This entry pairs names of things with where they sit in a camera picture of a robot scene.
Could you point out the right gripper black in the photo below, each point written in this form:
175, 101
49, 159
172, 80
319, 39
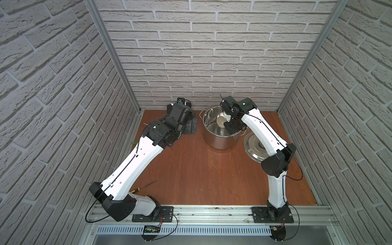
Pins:
230, 130

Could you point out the stainless steel pot lid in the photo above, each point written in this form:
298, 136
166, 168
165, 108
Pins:
254, 148

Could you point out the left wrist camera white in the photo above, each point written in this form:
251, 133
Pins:
184, 101

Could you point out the left controller board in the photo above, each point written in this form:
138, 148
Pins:
150, 232

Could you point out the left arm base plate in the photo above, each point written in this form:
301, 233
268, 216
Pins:
162, 214

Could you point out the controller board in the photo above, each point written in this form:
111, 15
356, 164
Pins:
278, 233
150, 232

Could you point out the aluminium mounting rail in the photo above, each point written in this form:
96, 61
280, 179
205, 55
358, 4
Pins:
223, 215

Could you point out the right controller board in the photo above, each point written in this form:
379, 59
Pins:
278, 233

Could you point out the cream plastic ladle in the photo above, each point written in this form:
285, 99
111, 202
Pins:
222, 118

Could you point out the yellow black screwdriver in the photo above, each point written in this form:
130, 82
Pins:
147, 185

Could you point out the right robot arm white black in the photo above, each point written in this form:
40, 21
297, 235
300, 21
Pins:
245, 114

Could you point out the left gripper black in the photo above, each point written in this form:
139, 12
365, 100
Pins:
190, 124

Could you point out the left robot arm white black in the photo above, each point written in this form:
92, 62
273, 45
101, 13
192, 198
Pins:
114, 193

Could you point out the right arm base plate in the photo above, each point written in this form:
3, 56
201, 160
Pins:
268, 215

